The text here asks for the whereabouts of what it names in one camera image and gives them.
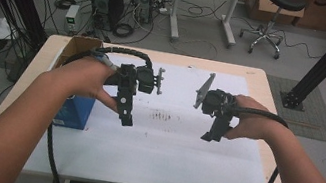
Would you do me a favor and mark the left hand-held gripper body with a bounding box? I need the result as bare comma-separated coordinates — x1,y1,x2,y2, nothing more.
103,58,168,101

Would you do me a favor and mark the blue box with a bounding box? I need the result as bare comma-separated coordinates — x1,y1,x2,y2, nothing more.
52,90,97,132

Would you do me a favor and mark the black corrugated cable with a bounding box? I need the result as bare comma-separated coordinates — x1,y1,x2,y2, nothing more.
217,103,292,183
37,36,158,183

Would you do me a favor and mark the grey cable plug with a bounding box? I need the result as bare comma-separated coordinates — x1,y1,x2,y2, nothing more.
97,54,121,72

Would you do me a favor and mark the large black computer tower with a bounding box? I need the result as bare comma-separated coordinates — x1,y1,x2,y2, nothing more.
84,0,126,33

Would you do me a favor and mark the grey floor mat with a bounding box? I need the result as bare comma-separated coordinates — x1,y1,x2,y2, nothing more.
257,73,326,143

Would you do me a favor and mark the white paper sheet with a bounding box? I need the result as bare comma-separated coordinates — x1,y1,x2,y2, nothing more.
22,40,288,183

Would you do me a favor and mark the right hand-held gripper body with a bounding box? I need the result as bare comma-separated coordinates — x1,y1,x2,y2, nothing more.
192,70,243,122

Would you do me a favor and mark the white bench power supply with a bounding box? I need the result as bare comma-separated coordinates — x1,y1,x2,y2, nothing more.
62,3,82,35

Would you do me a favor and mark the open cardboard box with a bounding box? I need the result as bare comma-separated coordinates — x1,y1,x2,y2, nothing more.
52,32,105,77

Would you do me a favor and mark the flat brown cardboard box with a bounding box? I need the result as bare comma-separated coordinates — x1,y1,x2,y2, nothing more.
237,0,303,28

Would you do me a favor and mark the coiled black cable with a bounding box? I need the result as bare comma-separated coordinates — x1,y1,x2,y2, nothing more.
53,0,78,12
111,20,136,40

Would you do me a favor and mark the person's right hand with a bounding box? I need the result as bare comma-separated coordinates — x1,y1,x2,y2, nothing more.
223,92,289,150

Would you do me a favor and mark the person's left hand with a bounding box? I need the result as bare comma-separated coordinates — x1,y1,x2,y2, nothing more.
47,50,127,114

